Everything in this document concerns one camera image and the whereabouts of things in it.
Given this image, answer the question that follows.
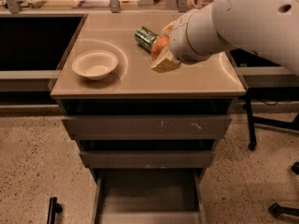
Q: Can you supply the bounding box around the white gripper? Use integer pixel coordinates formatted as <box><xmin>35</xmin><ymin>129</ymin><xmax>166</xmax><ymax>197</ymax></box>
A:
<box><xmin>151</xmin><ymin>9</ymin><xmax>210</xmax><ymax>73</ymax></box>

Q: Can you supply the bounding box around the orange fruit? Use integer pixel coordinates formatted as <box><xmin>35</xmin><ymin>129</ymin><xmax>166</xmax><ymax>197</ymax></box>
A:
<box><xmin>151</xmin><ymin>36</ymin><xmax>169</xmax><ymax>61</ymax></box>

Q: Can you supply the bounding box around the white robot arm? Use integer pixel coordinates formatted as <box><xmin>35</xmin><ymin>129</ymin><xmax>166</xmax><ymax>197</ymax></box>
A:
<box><xmin>150</xmin><ymin>0</ymin><xmax>299</xmax><ymax>75</ymax></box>

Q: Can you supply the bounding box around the grey drawer cabinet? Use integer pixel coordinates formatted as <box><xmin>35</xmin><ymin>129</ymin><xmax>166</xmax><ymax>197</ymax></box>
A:
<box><xmin>50</xmin><ymin>10</ymin><xmax>249</xmax><ymax>182</ymax></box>

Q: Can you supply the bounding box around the grey top drawer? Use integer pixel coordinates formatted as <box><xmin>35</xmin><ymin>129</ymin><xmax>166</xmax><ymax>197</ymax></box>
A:
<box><xmin>63</xmin><ymin>115</ymin><xmax>232</xmax><ymax>140</ymax></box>

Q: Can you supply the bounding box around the grey drawer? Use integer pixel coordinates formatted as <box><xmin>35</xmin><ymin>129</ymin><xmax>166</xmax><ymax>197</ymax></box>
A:
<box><xmin>91</xmin><ymin>169</ymin><xmax>206</xmax><ymax>224</ymax></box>
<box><xmin>79</xmin><ymin>151</ymin><xmax>215</xmax><ymax>169</ymax></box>
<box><xmin>63</xmin><ymin>115</ymin><xmax>232</xmax><ymax>140</ymax></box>

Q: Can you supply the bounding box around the grey middle drawer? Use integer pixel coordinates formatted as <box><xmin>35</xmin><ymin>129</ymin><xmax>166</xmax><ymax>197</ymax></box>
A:
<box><xmin>79</xmin><ymin>151</ymin><xmax>215</xmax><ymax>169</ymax></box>

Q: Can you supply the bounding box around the grey bottom drawer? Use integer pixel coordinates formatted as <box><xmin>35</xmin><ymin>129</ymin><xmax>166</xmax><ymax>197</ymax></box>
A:
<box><xmin>91</xmin><ymin>169</ymin><xmax>206</xmax><ymax>224</ymax></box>

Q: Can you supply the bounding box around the green soda can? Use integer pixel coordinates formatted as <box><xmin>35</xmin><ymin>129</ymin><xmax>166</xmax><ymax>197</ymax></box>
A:
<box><xmin>135</xmin><ymin>26</ymin><xmax>160</xmax><ymax>52</ymax></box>

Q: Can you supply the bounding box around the white paper bowl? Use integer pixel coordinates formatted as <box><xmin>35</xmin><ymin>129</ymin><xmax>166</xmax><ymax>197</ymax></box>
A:
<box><xmin>72</xmin><ymin>50</ymin><xmax>119</xmax><ymax>81</ymax></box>

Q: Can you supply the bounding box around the black table leg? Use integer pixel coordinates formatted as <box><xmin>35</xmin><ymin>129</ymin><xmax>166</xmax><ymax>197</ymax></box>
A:
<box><xmin>245</xmin><ymin>95</ymin><xmax>256</xmax><ymax>151</ymax></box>

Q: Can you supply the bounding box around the black chair caster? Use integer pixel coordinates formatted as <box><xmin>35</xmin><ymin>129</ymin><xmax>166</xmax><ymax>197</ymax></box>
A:
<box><xmin>292</xmin><ymin>161</ymin><xmax>299</xmax><ymax>175</ymax></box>

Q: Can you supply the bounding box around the black chair base leg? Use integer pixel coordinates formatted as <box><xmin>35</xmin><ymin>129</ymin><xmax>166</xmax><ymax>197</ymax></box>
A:
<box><xmin>268</xmin><ymin>203</ymin><xmax>299</xmax><ymax>217</ymax></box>

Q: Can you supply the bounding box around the black post on floor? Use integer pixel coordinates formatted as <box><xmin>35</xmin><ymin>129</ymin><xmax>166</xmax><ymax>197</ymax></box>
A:
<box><xmin>47</xmin><ymin>197</ymin><xmax>63</xmax><ymax>224</ymax></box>

